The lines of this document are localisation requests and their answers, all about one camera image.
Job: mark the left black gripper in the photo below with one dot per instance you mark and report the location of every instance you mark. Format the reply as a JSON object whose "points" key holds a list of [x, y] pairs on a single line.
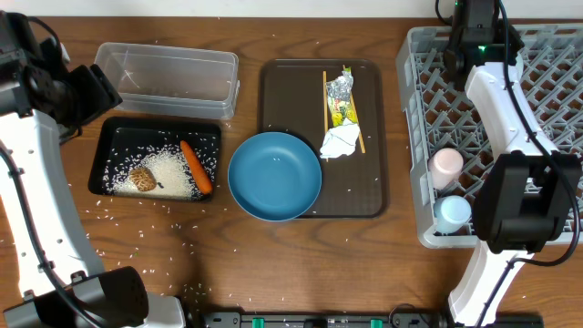
{"points": [[101, 91]]}

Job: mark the brown food scrap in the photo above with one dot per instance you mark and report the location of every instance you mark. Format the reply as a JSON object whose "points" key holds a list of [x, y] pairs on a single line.
{"points": [[143, 179]]}

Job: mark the orange carrot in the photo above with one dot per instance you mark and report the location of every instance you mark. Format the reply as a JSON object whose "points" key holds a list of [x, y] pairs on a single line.
{"points": [[198, 172]]}

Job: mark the dark blue plate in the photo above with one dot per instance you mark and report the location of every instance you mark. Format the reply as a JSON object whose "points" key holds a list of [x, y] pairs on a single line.
{"points": [[274, 176]]}

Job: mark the green foil snack wrapper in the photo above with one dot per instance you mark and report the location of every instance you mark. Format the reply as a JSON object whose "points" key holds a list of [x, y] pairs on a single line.
{"points": [[340, 99]]}

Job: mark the white tissue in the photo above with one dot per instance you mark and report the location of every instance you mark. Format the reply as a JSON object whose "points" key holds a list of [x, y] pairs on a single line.
{"points": [[340, 140]]}

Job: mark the pink cup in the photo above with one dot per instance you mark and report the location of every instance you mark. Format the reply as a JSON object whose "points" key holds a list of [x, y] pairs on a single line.
{"points": [[445, 166]]}

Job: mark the light blue cup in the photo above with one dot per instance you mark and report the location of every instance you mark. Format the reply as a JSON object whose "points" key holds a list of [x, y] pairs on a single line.
{"points": [[451, 213]]}

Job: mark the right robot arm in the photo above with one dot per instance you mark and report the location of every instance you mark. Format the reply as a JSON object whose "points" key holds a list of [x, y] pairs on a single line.
{"points": [[531, 189]]}

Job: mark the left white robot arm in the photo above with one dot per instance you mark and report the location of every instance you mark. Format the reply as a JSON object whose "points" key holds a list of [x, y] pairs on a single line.
{"points": [[62, 280]]}

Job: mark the black waste tray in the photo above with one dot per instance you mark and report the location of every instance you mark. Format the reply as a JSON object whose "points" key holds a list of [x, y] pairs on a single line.
{"points": [[111, 124]]}

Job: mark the grey dishwasher rack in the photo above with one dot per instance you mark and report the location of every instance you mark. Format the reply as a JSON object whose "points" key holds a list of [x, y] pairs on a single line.
{"points": [[438, 116]]}

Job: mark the clear plastic bin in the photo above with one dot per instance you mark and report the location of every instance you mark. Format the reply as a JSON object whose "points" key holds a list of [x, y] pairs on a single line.
{"points": [[172, 81]]}

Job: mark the pile of white rice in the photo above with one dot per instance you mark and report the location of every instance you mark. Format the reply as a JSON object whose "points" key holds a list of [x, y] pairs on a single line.
{"points": [[160, 152]]}

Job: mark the dark brown serving tray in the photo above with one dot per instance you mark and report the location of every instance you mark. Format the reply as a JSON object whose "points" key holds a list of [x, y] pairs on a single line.
{"points": [[291, 100]]}

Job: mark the wooden chopstick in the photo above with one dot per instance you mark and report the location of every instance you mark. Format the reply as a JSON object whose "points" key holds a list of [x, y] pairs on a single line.
{"points": [[325, 103], [360, 136]]}

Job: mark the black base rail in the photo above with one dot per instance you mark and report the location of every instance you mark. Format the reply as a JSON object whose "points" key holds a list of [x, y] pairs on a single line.
{"points": [[402, 316]]}

